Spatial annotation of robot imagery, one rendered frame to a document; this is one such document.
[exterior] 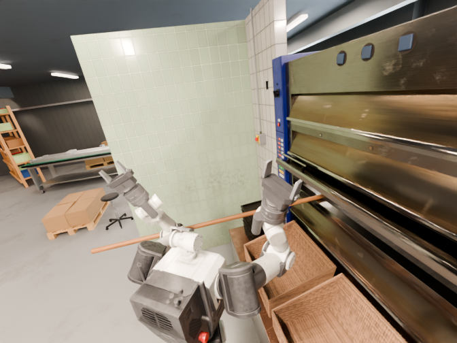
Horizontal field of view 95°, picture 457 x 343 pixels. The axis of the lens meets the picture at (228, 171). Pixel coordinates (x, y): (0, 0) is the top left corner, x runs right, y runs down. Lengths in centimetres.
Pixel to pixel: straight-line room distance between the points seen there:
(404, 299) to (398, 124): 76
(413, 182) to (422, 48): 45
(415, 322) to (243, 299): 79
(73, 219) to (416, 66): 458
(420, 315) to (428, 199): 51
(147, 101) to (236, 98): 93
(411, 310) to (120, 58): 267
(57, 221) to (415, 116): 468
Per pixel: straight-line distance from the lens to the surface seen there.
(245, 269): 76
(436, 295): 118
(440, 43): 95
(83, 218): 452
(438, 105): 97
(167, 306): 77
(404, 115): 101
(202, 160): 248
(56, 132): 1073
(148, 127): 242
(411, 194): 105
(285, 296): 157
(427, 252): 91
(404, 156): 103
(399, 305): 134
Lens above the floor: 197
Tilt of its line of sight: 21 degrees down
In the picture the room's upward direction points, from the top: 8 degrees counter-clockwise
